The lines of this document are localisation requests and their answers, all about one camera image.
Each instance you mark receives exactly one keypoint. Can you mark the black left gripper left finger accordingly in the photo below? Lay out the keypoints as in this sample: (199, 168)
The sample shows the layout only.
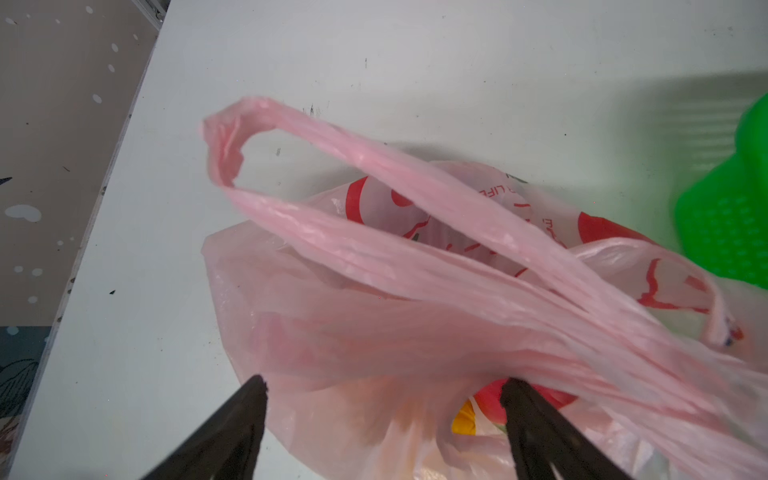
(225, 446)

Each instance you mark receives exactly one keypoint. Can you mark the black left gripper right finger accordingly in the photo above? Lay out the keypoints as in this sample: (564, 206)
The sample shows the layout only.
(545, 445)

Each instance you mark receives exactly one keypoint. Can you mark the yellow fruit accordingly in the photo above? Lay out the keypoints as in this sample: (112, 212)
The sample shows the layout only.
(464, 423)

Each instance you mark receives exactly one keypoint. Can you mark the pink plastic bag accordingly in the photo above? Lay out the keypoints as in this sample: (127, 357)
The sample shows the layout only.
(376, 292)

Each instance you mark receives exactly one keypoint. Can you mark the green plastic basket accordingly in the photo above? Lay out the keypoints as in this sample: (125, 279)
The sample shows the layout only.
(721, 220)

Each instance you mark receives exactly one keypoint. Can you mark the red fruit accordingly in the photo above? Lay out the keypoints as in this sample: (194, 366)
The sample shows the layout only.
(488, 400)

